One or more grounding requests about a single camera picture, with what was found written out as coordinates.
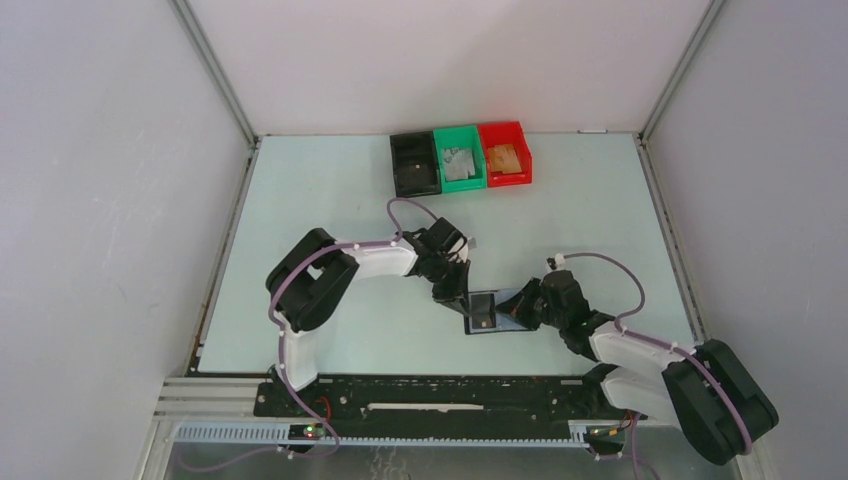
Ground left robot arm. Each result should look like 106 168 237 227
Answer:
266 218 471 417

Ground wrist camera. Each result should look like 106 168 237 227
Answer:
546 253 567 273
419 217 475 263

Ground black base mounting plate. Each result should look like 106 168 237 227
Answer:
253 374 627 441

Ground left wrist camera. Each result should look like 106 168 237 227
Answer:
419 217 475 263

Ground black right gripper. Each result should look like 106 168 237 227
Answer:
494 277 566 331

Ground red storage bin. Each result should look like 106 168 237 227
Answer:
477 121 533 188

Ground aluminium frame rail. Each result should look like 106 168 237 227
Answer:
155 375 625 446

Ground orange cards in red bin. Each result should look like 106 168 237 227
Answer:
487 144 522 175

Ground green storage bin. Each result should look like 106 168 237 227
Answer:
433 125 487 194

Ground card in black bin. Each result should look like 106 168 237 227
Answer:
404 162 432 188

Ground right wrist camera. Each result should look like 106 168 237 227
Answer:
546 253 567 273

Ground black leather card holder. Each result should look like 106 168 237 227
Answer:
463 289 529 335

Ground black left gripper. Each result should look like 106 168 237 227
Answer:
426 255 471 318

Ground black storage bin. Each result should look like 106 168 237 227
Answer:
389 130 442 198

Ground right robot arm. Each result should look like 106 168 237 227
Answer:
493 270 780 465

